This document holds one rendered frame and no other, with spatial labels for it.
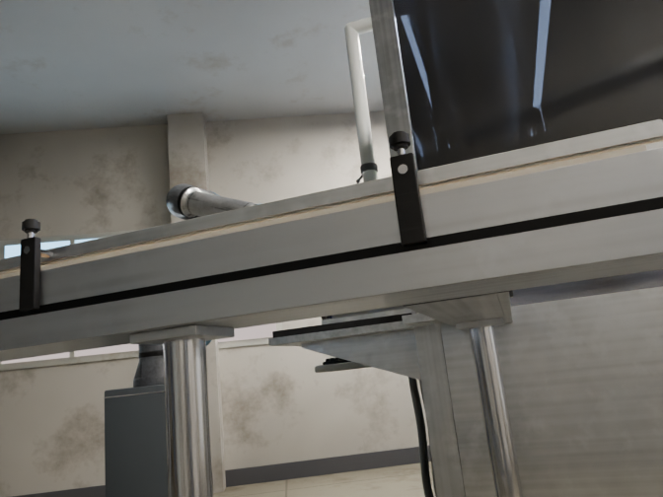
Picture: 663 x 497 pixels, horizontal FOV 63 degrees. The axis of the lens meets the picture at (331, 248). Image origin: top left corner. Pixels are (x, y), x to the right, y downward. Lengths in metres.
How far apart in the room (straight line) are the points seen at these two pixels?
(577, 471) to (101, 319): 1.04
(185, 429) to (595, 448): 0.94
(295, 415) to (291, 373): 0.33
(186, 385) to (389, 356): 0.88
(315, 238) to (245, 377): 3.97
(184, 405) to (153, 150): 4.45
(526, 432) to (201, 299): 0.92
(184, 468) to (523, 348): 0.88
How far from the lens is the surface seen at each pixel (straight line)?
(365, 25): 2.98
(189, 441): 0.66
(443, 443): 1.36
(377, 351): 1.47
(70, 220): 5.02
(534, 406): 1.34
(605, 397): 1.35
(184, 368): 0.66
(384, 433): 4.57
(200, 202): 1.67
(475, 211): 0.53
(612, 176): 0.54
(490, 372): 1.11
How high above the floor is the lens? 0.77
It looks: 13 degrees up
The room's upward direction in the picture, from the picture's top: 6 degrees counter-clockwise
